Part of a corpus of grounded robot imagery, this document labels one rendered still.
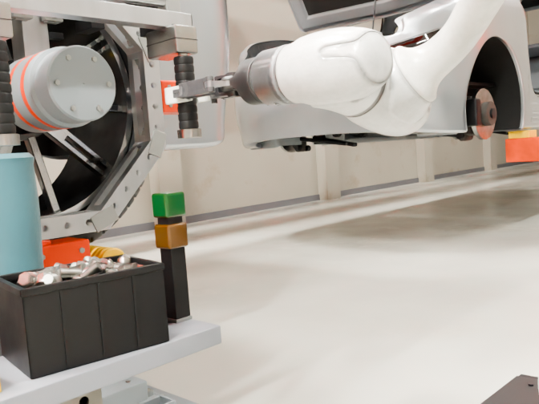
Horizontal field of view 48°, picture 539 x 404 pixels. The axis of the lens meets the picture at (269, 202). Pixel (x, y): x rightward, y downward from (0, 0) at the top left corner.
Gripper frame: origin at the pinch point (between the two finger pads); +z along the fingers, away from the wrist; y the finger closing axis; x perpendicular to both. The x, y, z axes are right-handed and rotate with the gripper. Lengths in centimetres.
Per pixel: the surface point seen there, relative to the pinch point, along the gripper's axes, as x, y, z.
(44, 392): -39, -39, -16
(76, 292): -27.9, -32.8, -14.1
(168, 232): -23.0, -14.0, -9.6
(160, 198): -17.5, -14.1, -8.4
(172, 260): -27.6, -13.5, -9.2
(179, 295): -33.4, -12.7, -9.3
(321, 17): 93, 320, 215
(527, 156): -27, 344, 68
